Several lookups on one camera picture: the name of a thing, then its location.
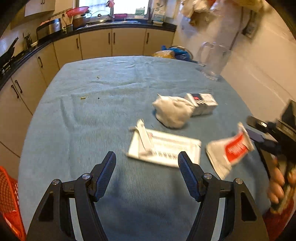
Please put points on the orange plastic basket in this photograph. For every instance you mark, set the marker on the orange plastic basket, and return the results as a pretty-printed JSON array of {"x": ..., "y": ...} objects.
[{"x": 9, "y": 204}]

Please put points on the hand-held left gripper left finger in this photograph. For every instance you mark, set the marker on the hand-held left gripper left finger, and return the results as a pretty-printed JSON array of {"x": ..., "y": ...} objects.
[{"x": 105, "y": 173}]

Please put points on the silver rice cooker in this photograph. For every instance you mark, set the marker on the silver rice cooker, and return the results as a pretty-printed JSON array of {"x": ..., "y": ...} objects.
[{"x": 49, "y": 27}]

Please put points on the black wok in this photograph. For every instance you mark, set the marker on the black wok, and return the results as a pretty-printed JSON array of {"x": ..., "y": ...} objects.
[{"x": 8, "y": 53}]

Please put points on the crumpled white cloth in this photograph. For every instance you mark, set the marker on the crumpled white cloth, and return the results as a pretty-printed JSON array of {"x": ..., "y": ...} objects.
[{"x": 172, "y": 111}]

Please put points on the glass pot lid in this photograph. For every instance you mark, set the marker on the glass pot lid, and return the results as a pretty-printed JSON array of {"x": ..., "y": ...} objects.
[{"x": 100, "y": 16}]

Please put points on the red plastic basin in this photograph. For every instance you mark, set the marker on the red plastic basin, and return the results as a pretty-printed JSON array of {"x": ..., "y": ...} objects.
[{"x": 77, "y": 11}]

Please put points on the flattened white carton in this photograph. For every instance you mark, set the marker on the flattened white carton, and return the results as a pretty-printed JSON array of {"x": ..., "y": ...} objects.
[{"x": 166, "y": 143}]

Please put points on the chopstick holder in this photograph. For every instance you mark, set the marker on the chopstick holder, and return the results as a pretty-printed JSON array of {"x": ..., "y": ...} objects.
[{"x": 68, "y": 25}]

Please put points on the blue plastic bag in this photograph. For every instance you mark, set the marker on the blue plastic bag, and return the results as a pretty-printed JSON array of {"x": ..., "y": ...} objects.
[{"x": 182, "y": 54}]

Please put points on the brown pot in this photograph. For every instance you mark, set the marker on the brown pot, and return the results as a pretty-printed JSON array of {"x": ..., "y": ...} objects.
[{"x": 79, "y": 22}]

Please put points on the black kitchen countertop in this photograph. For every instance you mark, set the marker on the black kitchen countertop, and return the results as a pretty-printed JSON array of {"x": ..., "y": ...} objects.
[{"x": 104, "y": 26}]

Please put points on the person's right hand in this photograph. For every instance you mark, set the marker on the person's right hand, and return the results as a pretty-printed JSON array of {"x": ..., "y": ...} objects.
[{"x": 276, "y": 178}]

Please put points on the yellow plastic bag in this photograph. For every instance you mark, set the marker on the yellow plastic bag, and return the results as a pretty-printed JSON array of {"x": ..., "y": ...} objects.
[{"x": 164, "y": 54}]

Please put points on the beige upper cabinet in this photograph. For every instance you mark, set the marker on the beige upper cabinet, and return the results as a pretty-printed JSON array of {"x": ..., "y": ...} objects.
[{"x": 39, "y": 7}]

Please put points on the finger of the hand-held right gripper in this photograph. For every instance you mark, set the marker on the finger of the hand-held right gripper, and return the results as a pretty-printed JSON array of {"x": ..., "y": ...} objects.
[
  {"x": 266, "y": 143},
  {"x": 259, "y": 124}
]

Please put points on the blue tablecloth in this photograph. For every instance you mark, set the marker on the blue tablecloth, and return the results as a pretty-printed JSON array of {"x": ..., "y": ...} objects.
[{"x": 92, "y": 115}]

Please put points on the green and white box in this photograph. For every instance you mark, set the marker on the green and white box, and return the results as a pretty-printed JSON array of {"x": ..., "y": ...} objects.
[{"x": 140, "y": 13}]

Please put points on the red and white packet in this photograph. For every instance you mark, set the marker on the red and white packet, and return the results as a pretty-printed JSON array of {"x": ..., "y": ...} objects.
[{"x": 231, "y": 148}]

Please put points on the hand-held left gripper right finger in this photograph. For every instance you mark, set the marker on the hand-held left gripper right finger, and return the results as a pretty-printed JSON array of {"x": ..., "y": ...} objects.
[{"x": 188, "y": 176}]

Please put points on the hanging plastic bags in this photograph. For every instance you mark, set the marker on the hanging plastic bags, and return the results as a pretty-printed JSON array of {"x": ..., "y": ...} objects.
[{"x": 203, "y": 9}]

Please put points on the clear glass pitcher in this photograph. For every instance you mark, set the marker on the clear glass pitcher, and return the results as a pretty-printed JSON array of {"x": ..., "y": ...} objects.
[{"x": 215, "y": 62}]

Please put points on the beige lower cabinets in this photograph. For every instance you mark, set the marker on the beige lower cabinets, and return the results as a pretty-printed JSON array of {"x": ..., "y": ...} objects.
[{"x": 97, "y": 44}]

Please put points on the small black and white box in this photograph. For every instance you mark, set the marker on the small black and white box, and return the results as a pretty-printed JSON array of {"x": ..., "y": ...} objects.
[{"x": 203, "y": 104}]

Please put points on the kitchen faucet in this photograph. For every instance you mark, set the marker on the kitchen faucet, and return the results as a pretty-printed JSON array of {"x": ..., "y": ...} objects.
[{"x": 111, "y": 9}]

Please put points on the wall socket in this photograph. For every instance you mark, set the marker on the wall socket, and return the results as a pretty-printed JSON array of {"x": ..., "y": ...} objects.
[{"x": 250, "y": 25}]

